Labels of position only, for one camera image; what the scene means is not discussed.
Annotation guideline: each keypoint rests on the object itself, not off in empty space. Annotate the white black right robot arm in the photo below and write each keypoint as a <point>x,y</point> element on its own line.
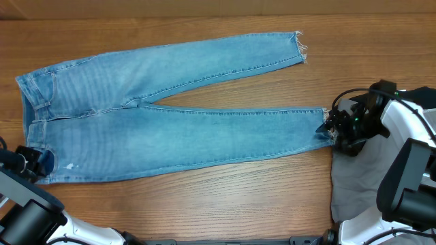
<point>405,202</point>

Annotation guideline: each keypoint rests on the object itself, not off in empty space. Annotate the grey folded cloth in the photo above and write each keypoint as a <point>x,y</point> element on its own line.
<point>355,180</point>

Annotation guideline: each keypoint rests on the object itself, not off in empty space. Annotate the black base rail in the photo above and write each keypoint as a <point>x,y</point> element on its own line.
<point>294,240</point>

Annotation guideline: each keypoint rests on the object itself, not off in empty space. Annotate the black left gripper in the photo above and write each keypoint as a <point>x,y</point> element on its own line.
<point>33,156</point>

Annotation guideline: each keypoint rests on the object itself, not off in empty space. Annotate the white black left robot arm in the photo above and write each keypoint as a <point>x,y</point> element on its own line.
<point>37,217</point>

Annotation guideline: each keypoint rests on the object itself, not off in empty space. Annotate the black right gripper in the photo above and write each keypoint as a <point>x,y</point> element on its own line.
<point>343,127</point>

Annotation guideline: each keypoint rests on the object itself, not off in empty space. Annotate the black folded garment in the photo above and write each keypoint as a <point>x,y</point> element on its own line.
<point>423,96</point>

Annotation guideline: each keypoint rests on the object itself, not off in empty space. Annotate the light blue denim jeans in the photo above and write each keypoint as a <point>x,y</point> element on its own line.
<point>97,119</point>

